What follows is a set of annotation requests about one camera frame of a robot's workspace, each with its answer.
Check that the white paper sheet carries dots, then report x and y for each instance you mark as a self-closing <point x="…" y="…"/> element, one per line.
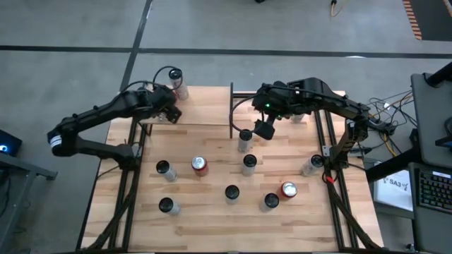
<point x="392" y="190"/>

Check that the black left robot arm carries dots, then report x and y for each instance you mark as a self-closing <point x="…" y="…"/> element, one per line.
<point x="92" y="114"/>

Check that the Celsius can orange swirl logo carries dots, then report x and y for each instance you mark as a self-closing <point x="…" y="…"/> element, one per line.
<point x="175" y="74"/>

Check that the grey metal side table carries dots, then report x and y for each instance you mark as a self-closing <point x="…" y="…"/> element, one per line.
<point x="31" y="168"/>

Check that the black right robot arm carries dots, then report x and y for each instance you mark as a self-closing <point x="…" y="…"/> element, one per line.
<point x="318" y="97"/>

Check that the black box with blue light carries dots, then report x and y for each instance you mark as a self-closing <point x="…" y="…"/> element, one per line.
<point x="8" y="143"/>

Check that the white Celsius can black lid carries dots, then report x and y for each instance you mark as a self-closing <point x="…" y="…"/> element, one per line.
<point x="297" y="119"/>
<point x="244" y="143"/>

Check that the grey desk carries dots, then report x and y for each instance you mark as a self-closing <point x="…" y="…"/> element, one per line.
<point x="423" y="229"/>

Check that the Celsius Arctic Vibe can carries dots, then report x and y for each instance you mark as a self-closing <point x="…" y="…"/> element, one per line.
<point x="166" y="170"/>

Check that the backlit computer keyboard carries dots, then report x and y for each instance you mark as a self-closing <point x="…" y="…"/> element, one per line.
<point x="436" y="190"/>

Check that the black aluminium table frame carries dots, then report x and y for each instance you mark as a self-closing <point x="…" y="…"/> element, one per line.
<point x="231" y="88"/>

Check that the black mat orange striped edge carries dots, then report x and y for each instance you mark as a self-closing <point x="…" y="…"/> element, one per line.
<point x="434" y="17"/>

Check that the white Celsius can blue band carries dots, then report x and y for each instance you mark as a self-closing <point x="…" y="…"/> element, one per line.
<point x="232" y="192"/>

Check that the black stand leg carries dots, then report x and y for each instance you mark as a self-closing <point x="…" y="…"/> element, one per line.
<point x="388" y="166"/>

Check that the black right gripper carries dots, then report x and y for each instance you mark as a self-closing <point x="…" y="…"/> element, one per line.
<point x="265" y="130"/>

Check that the Celsius Tropical Vibe can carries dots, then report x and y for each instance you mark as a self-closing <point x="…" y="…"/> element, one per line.
<point x="249" y="166"/>

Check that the silver metal bracket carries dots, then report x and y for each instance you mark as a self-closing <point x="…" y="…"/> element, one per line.
<point x="326" y="151"/>

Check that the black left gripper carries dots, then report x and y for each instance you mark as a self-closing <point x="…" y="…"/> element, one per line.
<point x="164" y="98"/>

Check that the grey desk panel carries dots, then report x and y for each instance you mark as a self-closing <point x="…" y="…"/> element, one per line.
<point x="431" y="116"/>

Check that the Celsius Peach Vibe can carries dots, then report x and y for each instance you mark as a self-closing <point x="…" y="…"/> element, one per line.
<point x="167" y="205"/>
<point x="312" y="164"/>
<point x="270" y="202"/>

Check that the red clip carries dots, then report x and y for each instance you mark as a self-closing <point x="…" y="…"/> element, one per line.
<point x="330" y="179"/>

